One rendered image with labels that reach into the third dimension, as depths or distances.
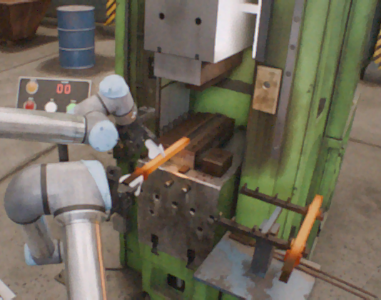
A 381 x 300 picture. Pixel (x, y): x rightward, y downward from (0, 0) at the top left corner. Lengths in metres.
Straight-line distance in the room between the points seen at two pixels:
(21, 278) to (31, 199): 1.64
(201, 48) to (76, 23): 4.70
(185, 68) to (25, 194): 0.82
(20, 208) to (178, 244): 1.01
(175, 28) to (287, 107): 0.51
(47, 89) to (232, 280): 1.10
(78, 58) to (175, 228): 4.69
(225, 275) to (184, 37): 0.86
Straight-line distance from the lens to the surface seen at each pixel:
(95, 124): 1.00
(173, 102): 1.87
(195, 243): 1.72
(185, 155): 1.59
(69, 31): 6.07
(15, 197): 0.90
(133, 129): 1.25
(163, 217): 1.74
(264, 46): 1.44
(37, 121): 0.97
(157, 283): 2.12
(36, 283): 2.44
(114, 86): 1.11
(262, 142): 1.59
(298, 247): 1.20
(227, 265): 1.49
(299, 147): 1.56
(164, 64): 1.51
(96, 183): 0.86
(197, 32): 1.42
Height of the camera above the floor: 1.73
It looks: 28 degrees down
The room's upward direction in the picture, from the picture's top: 4 degrees clockwise
